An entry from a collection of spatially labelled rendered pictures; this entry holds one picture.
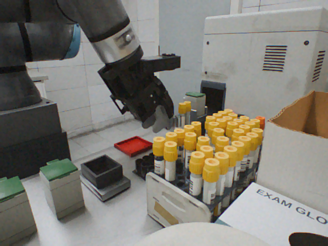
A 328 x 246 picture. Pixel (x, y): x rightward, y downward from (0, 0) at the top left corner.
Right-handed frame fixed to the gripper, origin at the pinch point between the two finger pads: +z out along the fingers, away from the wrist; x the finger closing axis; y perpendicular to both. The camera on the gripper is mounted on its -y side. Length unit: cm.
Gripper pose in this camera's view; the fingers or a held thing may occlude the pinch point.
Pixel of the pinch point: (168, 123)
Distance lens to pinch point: 49.9
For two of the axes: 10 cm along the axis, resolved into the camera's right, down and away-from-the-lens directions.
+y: -6.1, 6.8, -4.0
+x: 7.1, 2.5, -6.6
